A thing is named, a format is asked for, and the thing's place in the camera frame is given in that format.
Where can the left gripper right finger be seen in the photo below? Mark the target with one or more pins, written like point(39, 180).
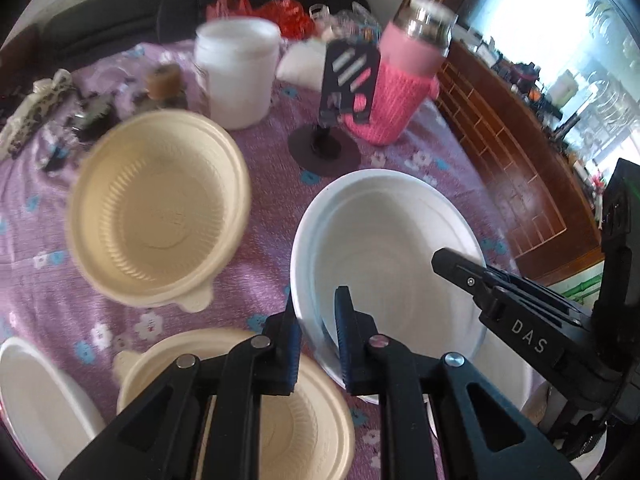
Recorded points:
point(354, 329)

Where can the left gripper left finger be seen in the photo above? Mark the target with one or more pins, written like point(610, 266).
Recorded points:
point(278, 366)

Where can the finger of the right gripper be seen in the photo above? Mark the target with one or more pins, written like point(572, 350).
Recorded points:
point(527, 317)

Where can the white foam bowl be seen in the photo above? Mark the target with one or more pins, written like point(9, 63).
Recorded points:
point(50, 417)
point(376, 232)

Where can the cream plastic bowl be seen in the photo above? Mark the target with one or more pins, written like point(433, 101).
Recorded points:
point(307, 435)
point(158, 210)

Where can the wooden bed headboard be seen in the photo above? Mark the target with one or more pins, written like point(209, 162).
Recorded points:
point(550, 227)

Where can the black phone stand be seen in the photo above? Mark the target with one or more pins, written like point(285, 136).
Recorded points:
point(349, 79)

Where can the pink knitted thermos bottle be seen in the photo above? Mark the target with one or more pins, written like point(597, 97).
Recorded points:
point(413, 47)

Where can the brown lidded small jar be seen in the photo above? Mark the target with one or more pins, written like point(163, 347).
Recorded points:
point(163, 88)

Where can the white plastic tub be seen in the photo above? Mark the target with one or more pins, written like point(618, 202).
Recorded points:
point(236, 60)

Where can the black power adapter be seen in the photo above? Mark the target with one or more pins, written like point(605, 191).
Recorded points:
point(96, 115)

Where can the red plastic bag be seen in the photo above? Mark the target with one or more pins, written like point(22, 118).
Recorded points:
point(289, 15)

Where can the leopard print pouch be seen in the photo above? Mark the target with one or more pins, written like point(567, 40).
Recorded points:
point(46, 95)

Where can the black leather sofa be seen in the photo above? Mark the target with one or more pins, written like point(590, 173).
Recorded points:
point(82, 33)

